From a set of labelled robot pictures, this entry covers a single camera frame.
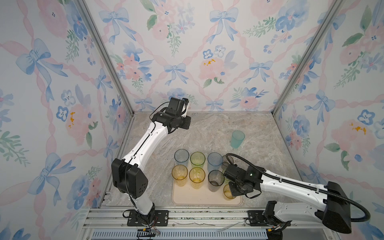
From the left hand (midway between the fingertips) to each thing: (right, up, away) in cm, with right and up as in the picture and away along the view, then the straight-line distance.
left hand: (188, 119), depth 82 cm
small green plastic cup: (+19, -31, -9) cm, 37 cm away
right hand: (+24, -37, -5) cm, 44 cm away
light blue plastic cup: (-4, -21, +2) cm, 21 cm away
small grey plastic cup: (+21, -19, -10) cm, 30 cm away
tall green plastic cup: (+5, -22, -1) cm, 22 cm away
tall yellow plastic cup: (+5, -31, 0) cm, 31 cm away
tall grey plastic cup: (+14, -30, -6) cm, 34 cm away
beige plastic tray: (0, -42, 0) cm, 42 cm away
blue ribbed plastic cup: (+15, -23, +1) cm, 27 cm away
